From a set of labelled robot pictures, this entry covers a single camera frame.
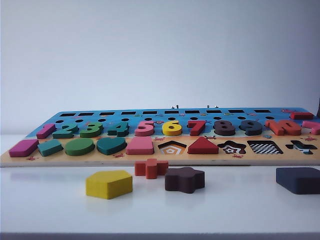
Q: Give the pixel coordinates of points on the magenta rectangle block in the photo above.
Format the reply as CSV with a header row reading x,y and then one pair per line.
x,y
22,148

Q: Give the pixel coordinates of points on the magenta number one piece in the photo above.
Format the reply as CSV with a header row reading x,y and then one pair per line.
x,y
45,131

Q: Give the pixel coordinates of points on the pink number five piece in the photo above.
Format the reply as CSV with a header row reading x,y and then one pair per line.
x,y
147,128

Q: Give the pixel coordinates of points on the brown number eight piece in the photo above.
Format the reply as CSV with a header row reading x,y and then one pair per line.
x,y
218,130

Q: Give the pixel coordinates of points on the red bar-shaped piece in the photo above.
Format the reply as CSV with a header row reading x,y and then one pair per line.
x,y
301,115

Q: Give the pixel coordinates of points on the orange number ten piece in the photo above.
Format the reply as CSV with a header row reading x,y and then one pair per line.
x,y
276,127

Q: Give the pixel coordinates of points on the pink trapezoid block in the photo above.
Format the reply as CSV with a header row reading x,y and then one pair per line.
x,y
140,146

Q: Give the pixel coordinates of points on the red number seven piece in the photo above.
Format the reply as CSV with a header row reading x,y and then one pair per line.
x,y
198,127

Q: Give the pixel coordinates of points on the colourful wooden puzzle board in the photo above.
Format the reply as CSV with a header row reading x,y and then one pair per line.
x,y
82,160

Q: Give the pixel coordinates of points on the teal rhombus block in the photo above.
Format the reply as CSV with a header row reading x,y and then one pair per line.
x,y
50,147

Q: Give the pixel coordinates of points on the teal number two piece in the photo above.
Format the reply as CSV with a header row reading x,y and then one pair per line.
x,y
62,133

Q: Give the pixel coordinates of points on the pink sign-shaped piece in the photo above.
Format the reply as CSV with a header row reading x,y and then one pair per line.
x,y
311,124

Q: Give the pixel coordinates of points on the green number three piece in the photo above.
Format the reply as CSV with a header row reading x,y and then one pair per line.
x,y
96,128

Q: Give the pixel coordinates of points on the orange cross block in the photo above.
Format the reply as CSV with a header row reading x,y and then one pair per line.
x,y
150,168

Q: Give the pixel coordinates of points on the dark blue square block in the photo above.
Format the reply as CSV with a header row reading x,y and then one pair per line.
x,y
300,180

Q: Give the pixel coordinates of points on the red triangle block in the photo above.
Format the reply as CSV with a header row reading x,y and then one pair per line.
x,y
203,147

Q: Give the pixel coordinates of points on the teal heart block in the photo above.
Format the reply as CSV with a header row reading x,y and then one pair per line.
x,y
111,145

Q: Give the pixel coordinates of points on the yellow number six piece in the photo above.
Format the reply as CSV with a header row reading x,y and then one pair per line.
x,y
167,130

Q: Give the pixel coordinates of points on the yellow pentagon block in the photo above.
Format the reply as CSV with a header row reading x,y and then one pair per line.
x,y
105,183

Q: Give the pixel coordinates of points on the green oval block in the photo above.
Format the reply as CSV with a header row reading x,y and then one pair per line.
x,y
80,146

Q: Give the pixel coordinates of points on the brown star block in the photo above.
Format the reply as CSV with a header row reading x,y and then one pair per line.
x,y
183,180

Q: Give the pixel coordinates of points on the teal number four piece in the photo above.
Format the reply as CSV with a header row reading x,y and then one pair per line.
x,y
122,130

